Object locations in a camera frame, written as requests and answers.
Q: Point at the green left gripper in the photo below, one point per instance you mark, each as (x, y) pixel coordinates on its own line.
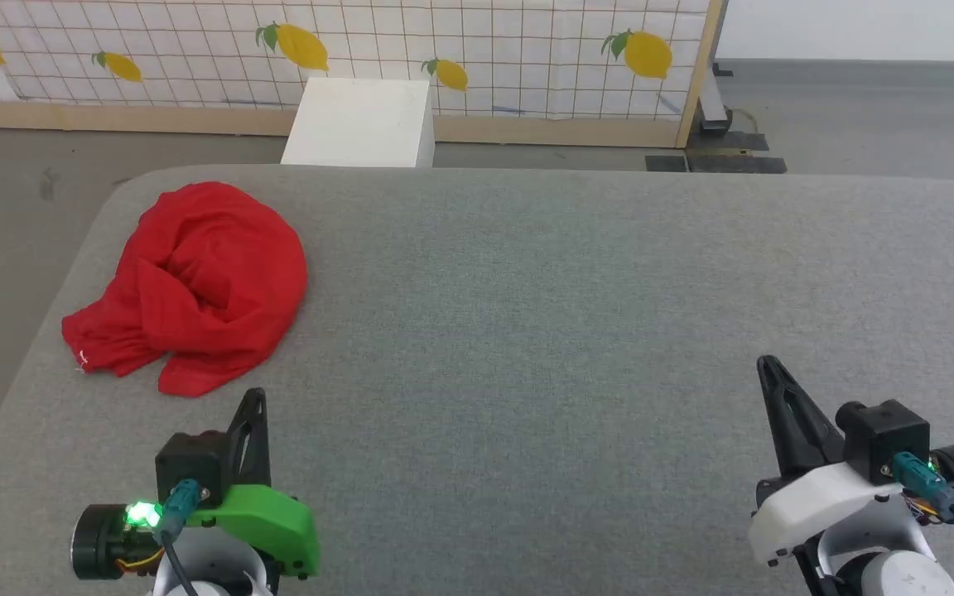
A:
(266, 521)

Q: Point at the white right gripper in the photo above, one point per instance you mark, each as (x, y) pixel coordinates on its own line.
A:
(816, 505)

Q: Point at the red and white sports jersey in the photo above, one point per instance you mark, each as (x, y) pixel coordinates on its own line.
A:
(212, 273)

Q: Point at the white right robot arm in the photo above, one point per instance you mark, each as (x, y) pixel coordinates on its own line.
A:
(883, 563)

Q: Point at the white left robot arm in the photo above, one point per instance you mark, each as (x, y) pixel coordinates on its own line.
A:
(212, 567)

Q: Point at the black floor mat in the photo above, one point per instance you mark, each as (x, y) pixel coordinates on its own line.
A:
(725, 161)

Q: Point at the white rectangular box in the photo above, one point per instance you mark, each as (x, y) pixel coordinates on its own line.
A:
(361, 120)

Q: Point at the lemon print partition screen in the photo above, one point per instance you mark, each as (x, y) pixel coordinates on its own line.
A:
(527, 50)

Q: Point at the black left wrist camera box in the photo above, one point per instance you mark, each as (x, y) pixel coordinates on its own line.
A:
(187, 459)

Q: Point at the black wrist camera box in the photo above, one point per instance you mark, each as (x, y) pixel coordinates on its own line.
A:
(887, 434)
(187, 459)

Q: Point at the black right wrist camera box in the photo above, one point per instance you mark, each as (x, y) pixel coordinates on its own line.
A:
(887, 434)

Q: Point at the white partition board grey frame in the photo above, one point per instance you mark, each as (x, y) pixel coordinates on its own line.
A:
(858, 29)

